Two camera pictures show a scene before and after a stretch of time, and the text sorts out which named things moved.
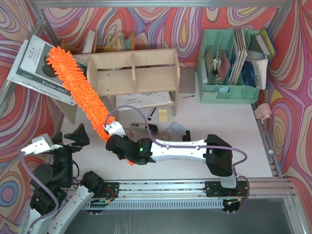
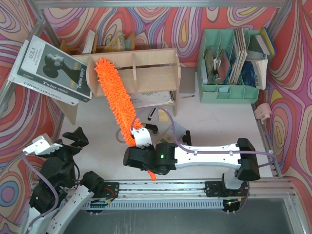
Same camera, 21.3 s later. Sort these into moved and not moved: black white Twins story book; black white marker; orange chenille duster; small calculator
Moved: orange chenille duster
Not moved: small calculator; black white Twins story book; black white marker
